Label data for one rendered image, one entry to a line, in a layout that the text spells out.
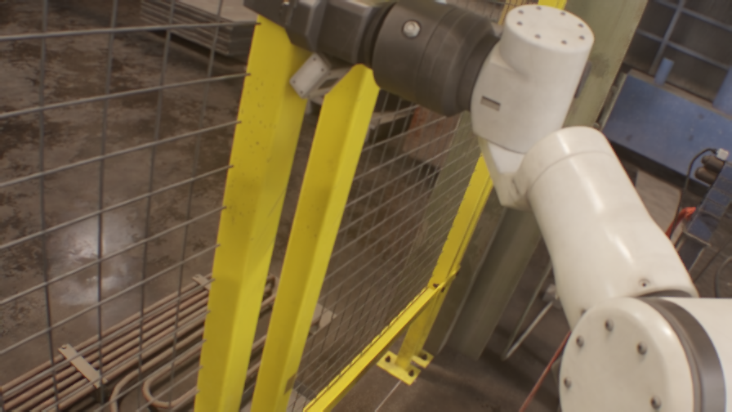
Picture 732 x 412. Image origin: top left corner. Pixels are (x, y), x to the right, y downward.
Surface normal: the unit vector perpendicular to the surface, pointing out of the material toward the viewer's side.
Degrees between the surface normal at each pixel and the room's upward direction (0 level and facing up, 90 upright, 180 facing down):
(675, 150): 90
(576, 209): 61
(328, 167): 90
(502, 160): 23
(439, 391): 0
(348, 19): 90
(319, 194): 90
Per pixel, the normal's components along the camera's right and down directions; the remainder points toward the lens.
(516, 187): -0.99, 0.04
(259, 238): 0.83, 0.44
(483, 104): -0.55, 0.60
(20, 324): 0.26, -0.85
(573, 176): -0.52, -0.53
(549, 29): 0.05, -0.67
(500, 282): -0.49, 0.29
